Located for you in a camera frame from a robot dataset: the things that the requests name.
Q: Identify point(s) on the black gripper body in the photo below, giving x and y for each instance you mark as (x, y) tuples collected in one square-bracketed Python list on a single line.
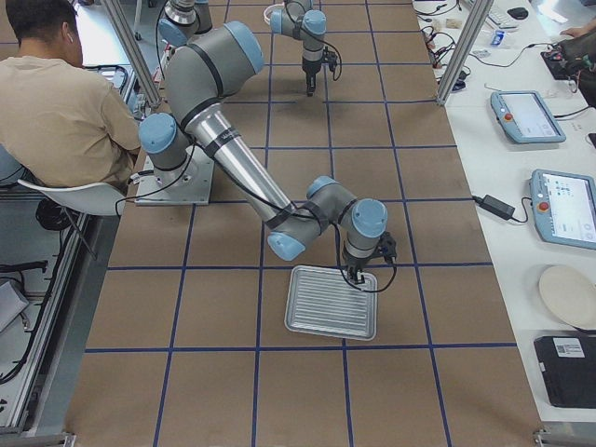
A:
[(309, 74), (356, 263)]

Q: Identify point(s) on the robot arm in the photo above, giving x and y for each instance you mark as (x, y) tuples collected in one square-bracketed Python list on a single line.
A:
[(188, 23), (201, 73)]

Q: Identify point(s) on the ribbed aluminium tray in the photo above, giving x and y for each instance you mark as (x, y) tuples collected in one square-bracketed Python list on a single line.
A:
[(320, 302)]

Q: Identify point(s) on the black power adapter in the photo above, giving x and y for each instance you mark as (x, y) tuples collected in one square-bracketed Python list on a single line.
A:
[(495, 206)]

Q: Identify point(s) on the white round plate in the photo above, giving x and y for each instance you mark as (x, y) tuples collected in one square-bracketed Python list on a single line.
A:
[(569, 296)]

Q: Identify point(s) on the near teach pendant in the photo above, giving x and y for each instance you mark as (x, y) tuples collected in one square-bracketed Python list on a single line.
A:
[(563, 206)]

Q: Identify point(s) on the teach pendant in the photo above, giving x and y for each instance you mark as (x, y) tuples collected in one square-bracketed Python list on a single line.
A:
[(563, 206), (525, 118)]

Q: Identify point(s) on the far teach pendant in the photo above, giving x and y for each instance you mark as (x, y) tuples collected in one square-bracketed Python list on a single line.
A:
[(525, 118)]

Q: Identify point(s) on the black laptop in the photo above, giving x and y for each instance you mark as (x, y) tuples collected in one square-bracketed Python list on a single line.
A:
[(567, 364)]

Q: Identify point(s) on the white chair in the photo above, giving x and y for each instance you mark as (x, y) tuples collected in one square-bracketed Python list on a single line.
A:
[(98, 199)]

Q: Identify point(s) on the seated person in beige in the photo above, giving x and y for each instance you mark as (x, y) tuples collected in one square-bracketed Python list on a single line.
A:
[(67, 125)]

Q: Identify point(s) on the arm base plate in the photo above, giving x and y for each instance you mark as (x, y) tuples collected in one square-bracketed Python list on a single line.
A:
[(188, 184), (199, 49)]

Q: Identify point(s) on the aluminium frame post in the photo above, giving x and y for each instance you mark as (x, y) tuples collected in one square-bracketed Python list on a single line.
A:
[(472, 26)]

